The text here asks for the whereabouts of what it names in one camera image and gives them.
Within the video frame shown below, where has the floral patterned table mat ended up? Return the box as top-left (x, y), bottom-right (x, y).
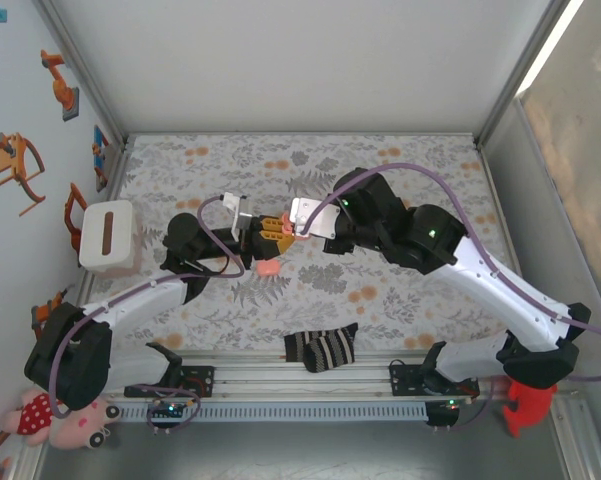
top-left (113, 133), bottom-right (524, 351)

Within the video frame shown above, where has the white tissue box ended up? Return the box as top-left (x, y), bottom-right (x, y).
top-left (78, 199), bottom-right (144, 279)

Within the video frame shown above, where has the black striped sock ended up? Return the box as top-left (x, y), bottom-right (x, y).
top-left (283, 322), bottom-right (360, 374)

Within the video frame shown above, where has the small circuit board with LED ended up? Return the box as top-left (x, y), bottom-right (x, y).
top-left (149, 399), bottom-right (191, 420)
top-left (427, 398), bottom-right (464, 426)

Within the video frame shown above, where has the pink pig plush toy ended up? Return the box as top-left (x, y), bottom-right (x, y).
top-left (0, 387), bottom-right (123, 450)

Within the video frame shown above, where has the red shark plush toy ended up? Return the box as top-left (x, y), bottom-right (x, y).
top-left (502, 377), bottom-right (560, 440)

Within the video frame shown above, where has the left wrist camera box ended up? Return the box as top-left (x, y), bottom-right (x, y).
top-left (220, 193), bottom-right (255, 242)

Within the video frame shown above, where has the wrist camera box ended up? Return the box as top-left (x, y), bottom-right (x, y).
top-left (220, 193), bottom-right (255, 242)
top-left (286, 196), bottom-right (343, 240)

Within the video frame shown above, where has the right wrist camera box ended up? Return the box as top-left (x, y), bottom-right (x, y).
top-left (286, 196), bottom-right (343, 240)

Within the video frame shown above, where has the aluminium rear rail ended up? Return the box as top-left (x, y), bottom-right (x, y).
top-left (124, 130), bottom-right (481, 140)

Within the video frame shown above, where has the blue gantry wall sticker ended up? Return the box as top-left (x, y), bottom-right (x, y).
top-left (92, 124), bottom-right (111, 194)

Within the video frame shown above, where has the aluminium slotted base frame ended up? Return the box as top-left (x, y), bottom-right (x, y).
top-left (33, 348), bottom-right (584, 401)

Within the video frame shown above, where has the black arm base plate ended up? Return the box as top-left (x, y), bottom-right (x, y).
top-left (123, 364), bottom-right (216, 400)
top-left (388, 363), bottom-right (481, 400)

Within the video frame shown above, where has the orange grey robot wall sticker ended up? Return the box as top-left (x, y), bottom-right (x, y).
top-left (30, 287), bottom-right (76, 334)

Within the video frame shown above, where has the white slotted cable duct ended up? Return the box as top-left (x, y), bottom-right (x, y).
top-left (115, 402), bottom-right (430, 423)

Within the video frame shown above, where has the orange claw gripper wall sticker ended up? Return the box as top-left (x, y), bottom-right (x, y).
top-left (0, 131), bottom-right (48, 217)

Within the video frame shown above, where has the aluminium corner post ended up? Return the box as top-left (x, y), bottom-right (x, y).
top-left (472, 0), bottom-right (586, 149)
top-left (32, 0), bottom-right (131, 151)

